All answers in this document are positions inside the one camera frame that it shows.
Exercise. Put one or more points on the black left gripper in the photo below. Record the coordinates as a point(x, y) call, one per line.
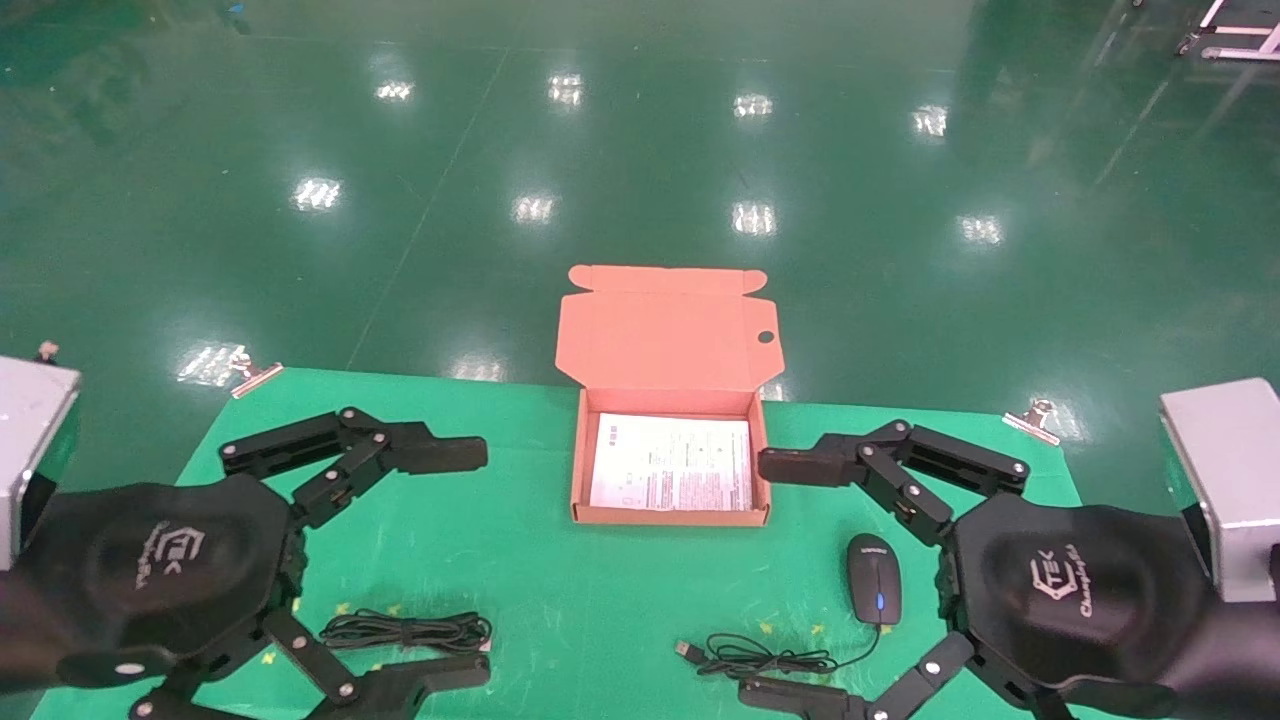
point(150, 560)

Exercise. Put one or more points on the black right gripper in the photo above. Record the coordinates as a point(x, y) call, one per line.
point(1080, 590)

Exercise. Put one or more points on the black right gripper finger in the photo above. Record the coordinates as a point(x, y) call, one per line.
point(800, 465)
point(800, 700)

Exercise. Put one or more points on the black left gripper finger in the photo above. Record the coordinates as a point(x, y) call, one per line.
point(440, 455)

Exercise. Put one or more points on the open orange cardboard box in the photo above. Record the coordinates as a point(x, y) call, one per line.
point(665, 340)

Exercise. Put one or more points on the white printed paper leaflet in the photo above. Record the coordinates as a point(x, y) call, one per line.
point(670, 465)

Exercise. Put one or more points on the green cloth mat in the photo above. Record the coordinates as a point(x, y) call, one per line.
point(520, 580)

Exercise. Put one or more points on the metal cloth clip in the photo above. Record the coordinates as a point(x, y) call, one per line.
point(1035, 422)
point(255, 377)

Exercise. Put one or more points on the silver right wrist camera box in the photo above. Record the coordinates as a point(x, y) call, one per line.
point(1230, 480)

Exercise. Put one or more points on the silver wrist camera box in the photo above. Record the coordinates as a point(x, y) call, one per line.
point(1230, 480)
point(25, 440)

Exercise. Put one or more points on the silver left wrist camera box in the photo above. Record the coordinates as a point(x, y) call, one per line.
point(25, 440)

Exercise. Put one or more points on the white metal cart frame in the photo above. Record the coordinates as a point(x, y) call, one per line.
point(1235, 40)

